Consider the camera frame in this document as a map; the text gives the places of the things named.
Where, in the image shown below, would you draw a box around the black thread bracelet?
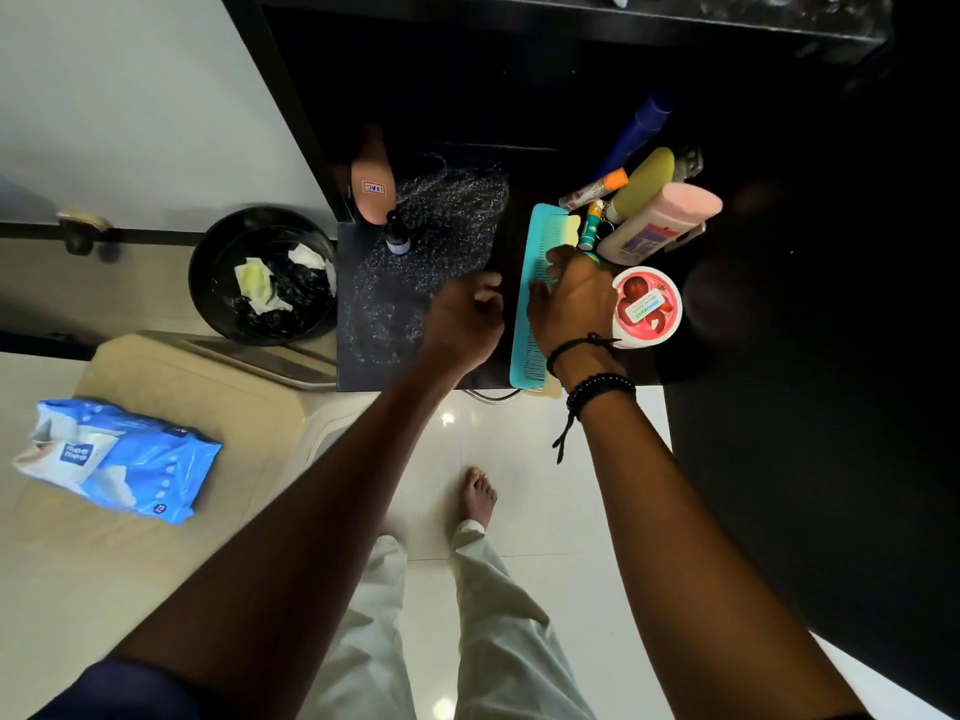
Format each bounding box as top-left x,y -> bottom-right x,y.
546,332 -> 622,377

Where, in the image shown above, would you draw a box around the person's right forearm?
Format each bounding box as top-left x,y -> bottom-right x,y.
553,344 -> 871,720

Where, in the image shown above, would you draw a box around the yellow-green bottle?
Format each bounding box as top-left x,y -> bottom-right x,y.
604,147 -> 676,226

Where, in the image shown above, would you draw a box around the teal plastic comb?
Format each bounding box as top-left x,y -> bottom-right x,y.
509,202 -> 571,391

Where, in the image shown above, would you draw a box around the orange-capped tube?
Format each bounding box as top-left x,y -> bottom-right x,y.
558,167 -> 630,212

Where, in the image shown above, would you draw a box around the crumpled white tissue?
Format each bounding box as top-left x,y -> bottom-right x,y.
288,243 -> 337,293

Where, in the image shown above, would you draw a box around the white bottle with pink cap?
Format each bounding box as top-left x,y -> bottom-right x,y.
597,182 -> 724,267

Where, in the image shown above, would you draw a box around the black bin liner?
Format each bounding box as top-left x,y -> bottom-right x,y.
217,232 -> 336,340

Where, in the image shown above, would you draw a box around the person's dark blue sleeve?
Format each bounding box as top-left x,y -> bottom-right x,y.
30,658 -> 249,720

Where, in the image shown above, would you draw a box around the person's bare foot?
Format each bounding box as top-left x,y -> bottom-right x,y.
459,467 -> 498,530

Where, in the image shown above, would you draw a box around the orange-brown bottle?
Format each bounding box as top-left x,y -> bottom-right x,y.
349,125 -> 397,226

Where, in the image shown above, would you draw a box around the black stone shelf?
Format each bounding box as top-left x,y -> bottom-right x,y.
255,0 -> 894,64

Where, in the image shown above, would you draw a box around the crumpled yellowish tissue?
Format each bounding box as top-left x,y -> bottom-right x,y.
234,257 -> 294,316

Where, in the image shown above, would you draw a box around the person's right hand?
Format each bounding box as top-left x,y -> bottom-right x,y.
527,245 -> 627,368

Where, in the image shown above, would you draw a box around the blue wet wipes packet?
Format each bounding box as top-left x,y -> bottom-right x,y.
12,398 -> 223,526

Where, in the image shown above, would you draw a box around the black bead bracelet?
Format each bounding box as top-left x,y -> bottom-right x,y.
552,373 -> 637,466

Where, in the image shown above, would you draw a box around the black round waste bin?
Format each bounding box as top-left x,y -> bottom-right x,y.
188,205 -> 339,347

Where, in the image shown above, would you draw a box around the round red white tub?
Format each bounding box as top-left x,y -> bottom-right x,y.
611,266 -> 684,350

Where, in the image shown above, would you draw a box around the dark blue bottle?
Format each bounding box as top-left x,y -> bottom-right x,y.
592,89 -> 676,181

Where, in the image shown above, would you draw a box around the person's cream trousers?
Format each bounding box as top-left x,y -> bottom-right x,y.
300,519 -> 597,720

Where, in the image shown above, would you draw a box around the small teal tube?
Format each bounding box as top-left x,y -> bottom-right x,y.
576,199 -> 606,253

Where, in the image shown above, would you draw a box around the beige plastic chair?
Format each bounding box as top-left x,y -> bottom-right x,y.
0,333 -> 380,720

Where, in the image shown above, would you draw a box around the person's left forearm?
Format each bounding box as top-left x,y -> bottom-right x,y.
108,350 -> 481,720

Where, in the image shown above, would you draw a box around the metal door stopper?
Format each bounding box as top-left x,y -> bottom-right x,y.
56,209 -> 114,257

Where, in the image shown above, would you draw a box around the person's left hand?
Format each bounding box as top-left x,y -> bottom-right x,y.
420,271 -> 506,376

